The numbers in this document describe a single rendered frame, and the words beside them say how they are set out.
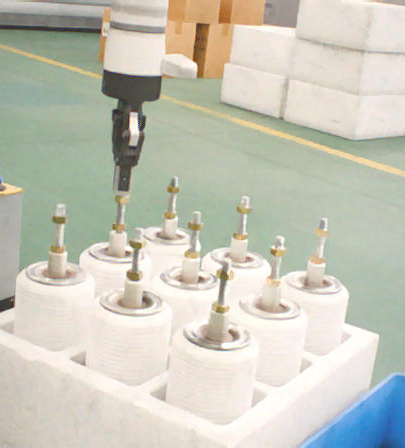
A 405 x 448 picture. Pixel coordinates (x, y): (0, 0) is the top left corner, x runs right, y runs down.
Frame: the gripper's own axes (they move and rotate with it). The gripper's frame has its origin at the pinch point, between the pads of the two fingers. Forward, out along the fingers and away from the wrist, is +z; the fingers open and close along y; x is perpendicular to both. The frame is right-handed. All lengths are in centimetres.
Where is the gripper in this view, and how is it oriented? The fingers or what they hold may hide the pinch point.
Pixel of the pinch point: (122, 178)
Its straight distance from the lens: 113.6
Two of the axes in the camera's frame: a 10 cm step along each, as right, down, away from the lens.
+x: 9.7, 0.5, 2.5
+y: 2.2, 3.2, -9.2
